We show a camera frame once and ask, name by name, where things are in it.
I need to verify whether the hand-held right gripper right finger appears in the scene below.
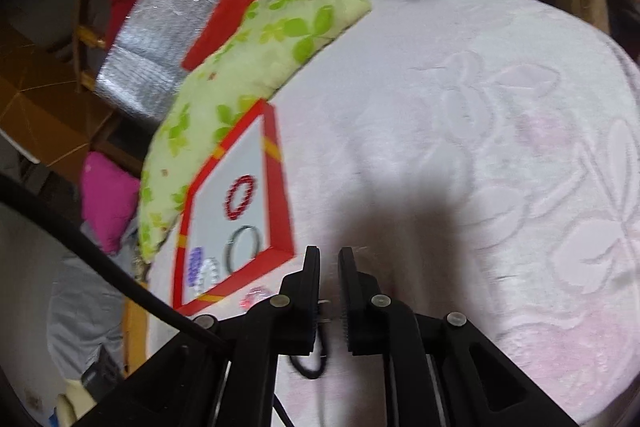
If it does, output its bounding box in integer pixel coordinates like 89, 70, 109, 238
338, 247, 583, 427

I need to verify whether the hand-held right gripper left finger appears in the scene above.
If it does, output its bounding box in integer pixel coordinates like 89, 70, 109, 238
75, 246, 322, 427

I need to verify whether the pink clear bead bracelet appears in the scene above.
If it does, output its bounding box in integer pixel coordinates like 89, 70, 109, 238
239, 287, 273, 310

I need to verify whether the black hair tie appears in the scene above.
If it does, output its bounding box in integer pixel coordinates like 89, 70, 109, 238
287, 302, 331, 380

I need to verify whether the silver bangle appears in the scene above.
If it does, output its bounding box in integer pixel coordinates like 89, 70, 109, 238
225, 225, 262, 273

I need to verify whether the white bead bracelet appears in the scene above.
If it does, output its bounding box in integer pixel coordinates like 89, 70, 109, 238
197, 258, 221, 295

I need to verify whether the purple bead bracelet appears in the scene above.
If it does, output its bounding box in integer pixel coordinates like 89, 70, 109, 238
187, 247, 207, 288

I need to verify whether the red bead bracelet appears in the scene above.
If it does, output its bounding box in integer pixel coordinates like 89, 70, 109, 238
223, 175, 256, 221

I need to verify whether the red shallow box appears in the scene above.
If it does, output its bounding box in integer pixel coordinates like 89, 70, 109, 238
172, 99, 296, 317

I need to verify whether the pale pink embossed blanket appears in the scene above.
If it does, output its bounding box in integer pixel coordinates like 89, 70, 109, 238
145, 0, 640, 427

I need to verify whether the grey blanket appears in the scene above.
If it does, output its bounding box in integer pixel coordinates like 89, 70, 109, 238
47, 217, 146, 383

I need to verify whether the pink cushion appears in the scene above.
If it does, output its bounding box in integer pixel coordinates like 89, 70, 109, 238
81, 152, 141, 255

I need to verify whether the green floral pillow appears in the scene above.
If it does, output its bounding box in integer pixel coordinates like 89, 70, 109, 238
139, 0, 373, 264

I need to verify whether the red cushion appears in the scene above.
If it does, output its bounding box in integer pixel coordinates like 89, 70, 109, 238
181, 0, 262, 71

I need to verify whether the silver foil insulation mat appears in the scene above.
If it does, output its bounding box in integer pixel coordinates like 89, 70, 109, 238
95, 0, 321, 125

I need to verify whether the brown cardboard box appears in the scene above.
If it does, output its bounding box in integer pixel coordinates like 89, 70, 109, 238
0, 29, 121, 168

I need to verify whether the black cable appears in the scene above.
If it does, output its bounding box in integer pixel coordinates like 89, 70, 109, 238
0, 174, 226, 350

